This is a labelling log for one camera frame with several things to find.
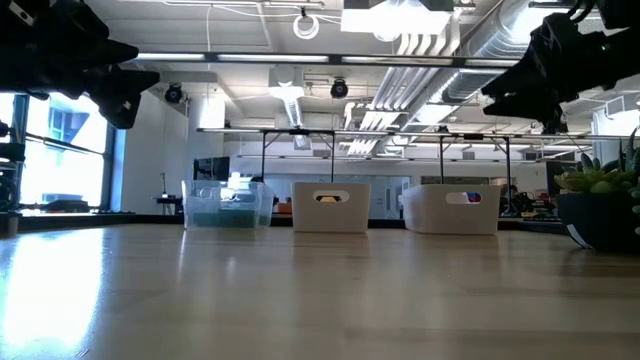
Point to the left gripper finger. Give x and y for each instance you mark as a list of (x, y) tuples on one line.
[(125, 92), (115, 54)]

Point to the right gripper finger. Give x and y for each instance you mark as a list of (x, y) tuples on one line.
[(515, 85), (530, 110)]

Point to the green toy building block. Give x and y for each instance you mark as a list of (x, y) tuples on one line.
[(215, 219)]

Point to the yellow toy building block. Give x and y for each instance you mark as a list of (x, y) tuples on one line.
[(330, 199)]

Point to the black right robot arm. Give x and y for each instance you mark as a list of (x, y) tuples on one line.
[(620, 12)]

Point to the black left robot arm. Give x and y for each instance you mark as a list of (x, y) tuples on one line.
[(7, 150)]

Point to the black ceiling spotlight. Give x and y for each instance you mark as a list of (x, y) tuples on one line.
[(339, 88), (173, 93)]

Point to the white LED light strip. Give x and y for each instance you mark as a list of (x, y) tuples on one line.
[(170, 57), (272, 58), (395, 60)]

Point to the black monitor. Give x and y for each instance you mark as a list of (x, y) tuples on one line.
[(212, 169), (557, 175)]

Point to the large window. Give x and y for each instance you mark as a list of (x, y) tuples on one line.
[(65, 165)]

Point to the small black table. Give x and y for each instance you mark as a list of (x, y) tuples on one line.
[(167, 199)]

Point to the potted green succulent plant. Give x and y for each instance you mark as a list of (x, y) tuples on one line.
[(595, 220)]

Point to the white ceiling light panel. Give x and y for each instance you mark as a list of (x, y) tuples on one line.
[(395, 20)]

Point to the right clear plastic bin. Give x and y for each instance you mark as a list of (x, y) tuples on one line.
[(425, 215)]

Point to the orange chair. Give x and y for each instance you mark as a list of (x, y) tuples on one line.
[(284, 207)]

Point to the silver ventilation duct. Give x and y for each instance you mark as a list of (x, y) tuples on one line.
[(465, 85)]

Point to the black background workstation frame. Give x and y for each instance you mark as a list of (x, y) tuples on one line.
[(508, 165), (263, 155)]

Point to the white ventilation duct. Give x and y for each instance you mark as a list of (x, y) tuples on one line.
[(287, 100)]

